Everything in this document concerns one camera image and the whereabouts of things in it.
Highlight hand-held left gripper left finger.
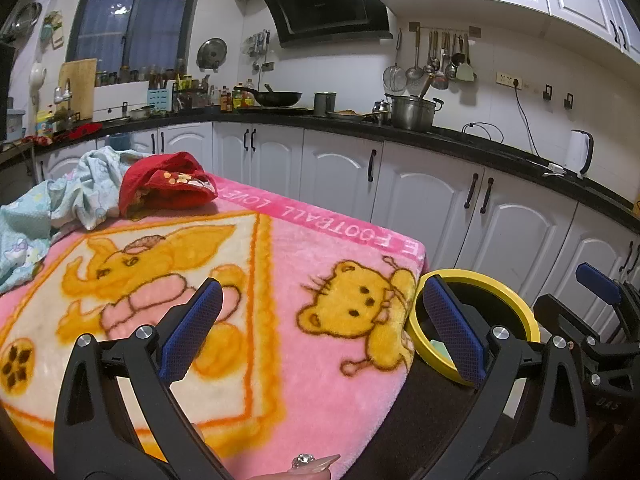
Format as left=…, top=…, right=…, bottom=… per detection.
left=52, top=278, right=226, bottom=480

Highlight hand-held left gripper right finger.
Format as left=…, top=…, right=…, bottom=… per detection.
left=422, top=276, right=590, bottom=480

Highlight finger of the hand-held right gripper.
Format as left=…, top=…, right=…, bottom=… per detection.
left=575, top=262, right=640, bottom=312
left=532, top=293, right=602, bottom=349

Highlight yellow-rimmed black bin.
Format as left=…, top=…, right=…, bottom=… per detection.
left=405, top=269, right=542, bottom=388

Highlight person's left hand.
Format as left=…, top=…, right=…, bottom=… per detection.
left=247, top=453, right=341, bottom=480

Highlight white electric kettle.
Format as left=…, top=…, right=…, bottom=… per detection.
left=565, top=129, right=595, bottom=180

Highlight pink printed blanket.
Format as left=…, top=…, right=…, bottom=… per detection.
left=0, top=172, right=428, bottom=480

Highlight red embroidered cloth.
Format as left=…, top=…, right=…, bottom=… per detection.
left=118, top=151, right=219, bottom=218

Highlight black countertop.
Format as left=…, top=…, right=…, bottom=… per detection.
left=0, top=107, right=640, bottom=236

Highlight light blue cloth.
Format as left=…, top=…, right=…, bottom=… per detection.
left=0, top=146, right=153, bottom=295

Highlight white lower cabinets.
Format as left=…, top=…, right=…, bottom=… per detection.
left=35, top=120, right=640, bottom=341

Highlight steel stockpot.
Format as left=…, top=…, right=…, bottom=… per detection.
left=386, top=95, right=445, bottom=132

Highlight red dishcloth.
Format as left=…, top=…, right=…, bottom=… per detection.
left=22, top=122, right=103, bottom=143

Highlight blue knife rack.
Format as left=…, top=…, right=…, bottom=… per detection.
left=147, top=87, right=176, bottom=111

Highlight group of seasoning bottles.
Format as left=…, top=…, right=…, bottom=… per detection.
left=175, top=75, right=258, bottom=111

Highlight black wok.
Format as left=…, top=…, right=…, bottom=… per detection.
left=233, top=86, right=304, bottom=108

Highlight row of glass jars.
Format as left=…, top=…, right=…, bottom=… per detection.
left=95, top=62, right=188, bottom=86

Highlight row of hanging kitchen utensils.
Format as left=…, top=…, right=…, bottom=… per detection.
left=382, top=22, right=483, bottom=101

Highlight wooden cutting board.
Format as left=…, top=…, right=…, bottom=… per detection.
left=57, top=58, right=97, bottom=121

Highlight light blue plastic container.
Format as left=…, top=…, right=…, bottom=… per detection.
left=6, top=108, right=26, bottom=141

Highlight steel pot lid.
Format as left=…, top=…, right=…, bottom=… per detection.
left=196, top=37, right=228, bottom=70

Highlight white hanging scoop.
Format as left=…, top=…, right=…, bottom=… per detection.
left=29, top=61, right=48, bottom=106

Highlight dark framed window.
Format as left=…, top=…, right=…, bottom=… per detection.
left=65, top=0, right=208, bottom=81

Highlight hanging dish brushes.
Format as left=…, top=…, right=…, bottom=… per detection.
left=42, top=10, right=66, bottom=50

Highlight black range hood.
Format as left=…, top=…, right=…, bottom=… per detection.
left=256, top=0, right=393, bottom=50

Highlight hanging steel bowl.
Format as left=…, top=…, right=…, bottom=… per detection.
left=7, top=2, right=43, bottom=38

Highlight black power cable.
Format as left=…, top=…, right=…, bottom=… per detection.
left=462, top=85, right=556, bottom=171

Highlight wall knife holder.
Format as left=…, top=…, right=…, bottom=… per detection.
left=245, top=31, right=273, bottom=71

